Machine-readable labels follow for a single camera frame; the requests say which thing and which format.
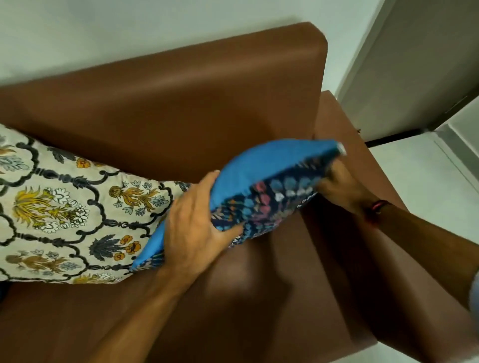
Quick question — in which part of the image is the person's left hand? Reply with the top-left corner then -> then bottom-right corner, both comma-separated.
159,170 -> 244,279

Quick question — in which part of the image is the person's right hand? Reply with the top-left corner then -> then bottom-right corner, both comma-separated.
317,151 -> 379,221

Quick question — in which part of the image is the blue floral cushion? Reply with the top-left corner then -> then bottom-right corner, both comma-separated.
129,139 -> 348,273

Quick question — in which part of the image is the person's left forearm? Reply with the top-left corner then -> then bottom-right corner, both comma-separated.
84,262 -> 210,363

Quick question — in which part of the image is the person's right forearm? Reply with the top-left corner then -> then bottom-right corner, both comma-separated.
368,202 -> 479,311

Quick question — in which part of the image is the brown leather sofa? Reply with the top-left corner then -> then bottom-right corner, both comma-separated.
0,22 -> 479,363

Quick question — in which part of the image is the cream floral patterned cushion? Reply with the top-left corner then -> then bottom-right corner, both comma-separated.
0,123 -> 195,285

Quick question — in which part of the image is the red wrist thread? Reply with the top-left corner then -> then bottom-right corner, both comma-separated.
365,200 -> 393,225

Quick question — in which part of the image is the grey door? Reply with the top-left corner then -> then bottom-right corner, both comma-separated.
337,0 -> 479,144

